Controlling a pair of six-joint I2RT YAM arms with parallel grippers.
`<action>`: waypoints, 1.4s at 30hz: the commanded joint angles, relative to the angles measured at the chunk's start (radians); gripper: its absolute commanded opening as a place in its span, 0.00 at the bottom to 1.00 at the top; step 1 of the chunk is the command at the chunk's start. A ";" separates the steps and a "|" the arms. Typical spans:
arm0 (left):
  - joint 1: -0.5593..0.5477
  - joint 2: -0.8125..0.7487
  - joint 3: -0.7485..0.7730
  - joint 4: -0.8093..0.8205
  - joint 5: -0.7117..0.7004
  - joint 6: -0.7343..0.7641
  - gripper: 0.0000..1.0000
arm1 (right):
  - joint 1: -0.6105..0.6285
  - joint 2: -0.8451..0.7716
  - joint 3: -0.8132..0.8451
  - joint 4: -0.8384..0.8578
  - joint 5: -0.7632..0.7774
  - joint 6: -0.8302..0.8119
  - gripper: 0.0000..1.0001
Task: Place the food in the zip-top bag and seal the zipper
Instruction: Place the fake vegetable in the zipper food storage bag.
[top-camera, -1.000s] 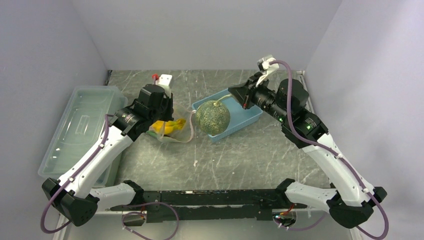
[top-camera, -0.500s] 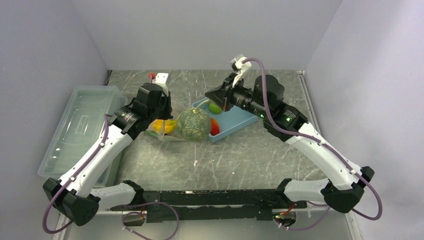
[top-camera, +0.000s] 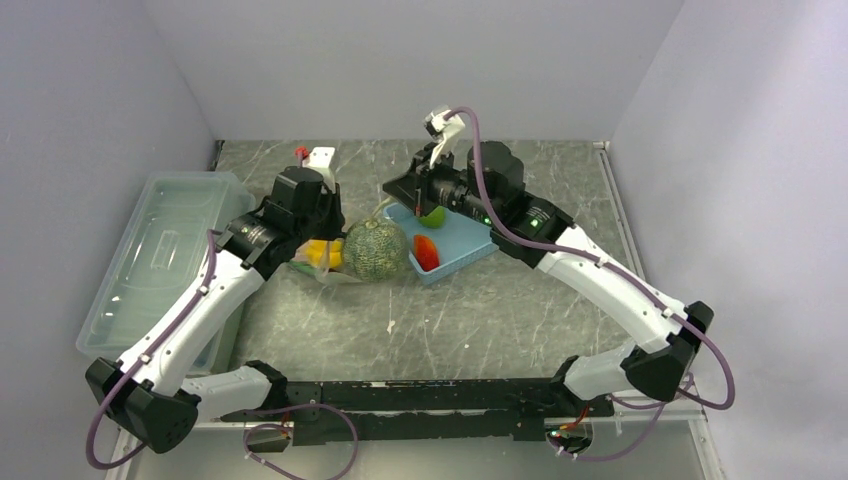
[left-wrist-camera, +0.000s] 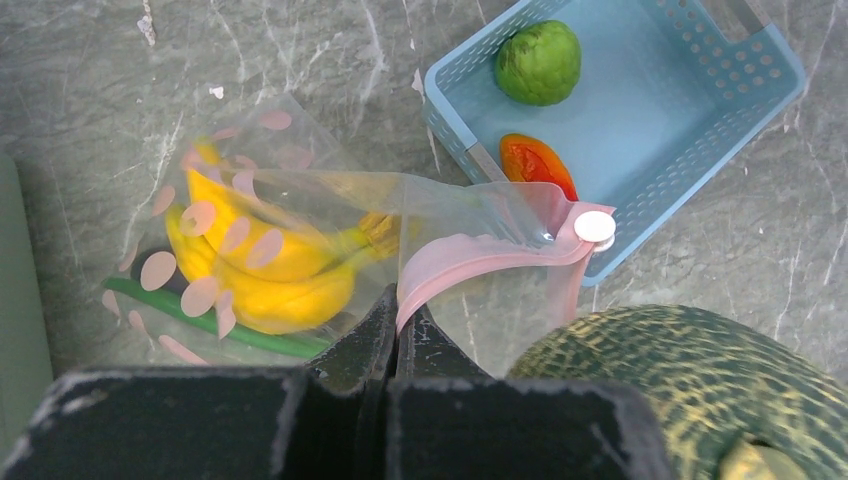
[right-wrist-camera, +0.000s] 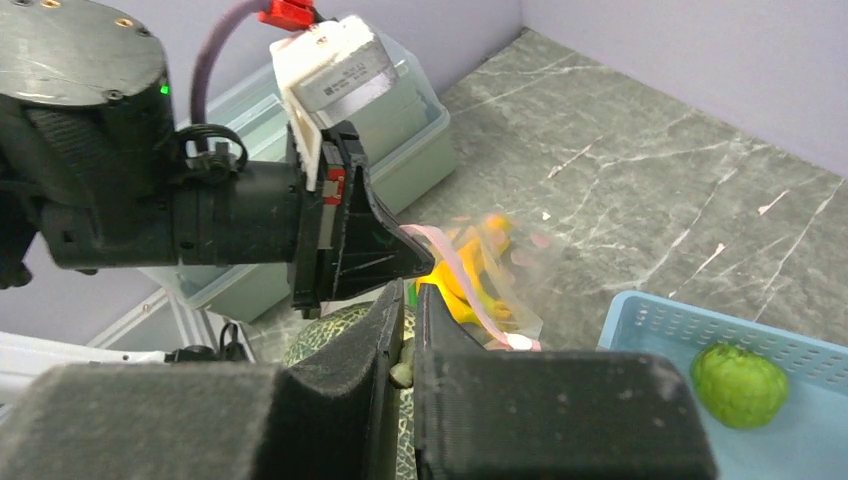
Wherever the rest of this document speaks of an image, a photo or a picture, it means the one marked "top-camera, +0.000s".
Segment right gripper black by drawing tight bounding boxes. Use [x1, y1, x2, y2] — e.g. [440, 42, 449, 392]
[383, 142, 499, 227]

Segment yellow banana bunch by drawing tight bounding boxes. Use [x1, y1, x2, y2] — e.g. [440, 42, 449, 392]
[297, 239, 343, 270]

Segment clear zip top bag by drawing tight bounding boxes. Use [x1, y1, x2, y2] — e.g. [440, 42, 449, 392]
[287, 231, 366, 286]

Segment light blue plastic basket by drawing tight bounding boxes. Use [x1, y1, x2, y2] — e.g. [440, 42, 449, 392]
[382, 203, 498, 285]

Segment green netted melon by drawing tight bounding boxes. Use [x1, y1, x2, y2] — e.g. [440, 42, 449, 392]
[342, 217, 409, 283]

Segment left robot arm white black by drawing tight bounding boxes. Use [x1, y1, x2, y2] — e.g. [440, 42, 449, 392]
[85, 166, 345, 469]

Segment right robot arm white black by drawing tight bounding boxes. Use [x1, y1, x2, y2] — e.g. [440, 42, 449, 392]
[382, 141, 713, 415]

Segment light green custard apple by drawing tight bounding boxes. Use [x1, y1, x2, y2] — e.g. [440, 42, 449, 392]
[418, 206, 447, 229]

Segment clear plastic storage bin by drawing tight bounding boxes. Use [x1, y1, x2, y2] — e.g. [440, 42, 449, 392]
[76, 172, 256, 360]

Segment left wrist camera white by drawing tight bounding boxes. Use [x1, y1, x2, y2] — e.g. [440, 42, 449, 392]
[294, 146, 337, 193]

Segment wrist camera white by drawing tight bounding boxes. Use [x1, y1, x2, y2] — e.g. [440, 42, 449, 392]
[294, 146, 337, 193]
[424, 105, 466, 170]

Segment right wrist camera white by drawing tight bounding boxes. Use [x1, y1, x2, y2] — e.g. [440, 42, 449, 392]
[424, 105, 466, 170]

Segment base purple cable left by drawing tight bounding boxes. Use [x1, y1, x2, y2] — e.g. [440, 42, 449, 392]
[242, 405, 359, 480]

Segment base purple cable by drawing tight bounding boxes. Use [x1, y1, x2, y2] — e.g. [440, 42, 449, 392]
[242, 405, 359, 480]
[546, 374, 694, 464]

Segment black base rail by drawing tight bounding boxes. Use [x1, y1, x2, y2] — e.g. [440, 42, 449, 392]
[223, 378, 614, 446]

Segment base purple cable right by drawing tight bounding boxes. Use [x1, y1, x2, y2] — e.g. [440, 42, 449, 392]
[546, 374, 694, 464]

